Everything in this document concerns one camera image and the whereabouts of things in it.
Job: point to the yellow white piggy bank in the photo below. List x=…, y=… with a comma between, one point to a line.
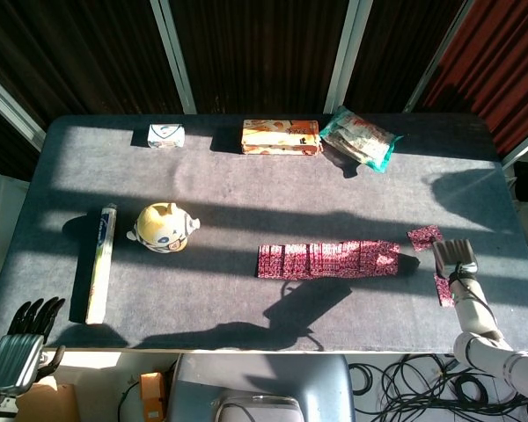
x=163, y=226

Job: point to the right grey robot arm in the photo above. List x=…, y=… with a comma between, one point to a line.
x=475, y=312

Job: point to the orange snack box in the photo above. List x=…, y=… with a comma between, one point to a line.
x=281, y=137

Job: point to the dark blue table cloth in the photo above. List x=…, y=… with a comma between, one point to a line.
x=246, y=184

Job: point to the red curtain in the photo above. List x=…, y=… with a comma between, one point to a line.
x=501, y=66

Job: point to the grey robot torso housing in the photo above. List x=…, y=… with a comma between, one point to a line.
x=264, y=373

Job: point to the light grey robot chest cover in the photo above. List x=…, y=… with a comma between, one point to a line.
x=259, y=409

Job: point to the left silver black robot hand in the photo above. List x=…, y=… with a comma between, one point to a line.
x=15, y=360

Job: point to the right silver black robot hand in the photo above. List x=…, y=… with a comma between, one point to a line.
x=455, y=257

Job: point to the small white blue box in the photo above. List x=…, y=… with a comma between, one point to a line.
x=166, y=135

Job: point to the red patterned package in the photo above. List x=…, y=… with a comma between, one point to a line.
x=317, y=260

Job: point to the white window frame post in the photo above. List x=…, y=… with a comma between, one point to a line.
x=9, y=110
x=341, y=57
x=525, y=147
x=435, y=57
x=173, y=57

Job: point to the green clear snack bag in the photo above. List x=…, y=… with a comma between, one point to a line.
x=361, y=136

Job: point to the dark brown curtain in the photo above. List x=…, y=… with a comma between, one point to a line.
x=264, y=53

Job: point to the long white toothpaste box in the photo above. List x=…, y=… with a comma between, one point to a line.
x=101, y=264

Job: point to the brown cardboard box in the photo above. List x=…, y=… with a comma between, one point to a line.
x=53, y=404

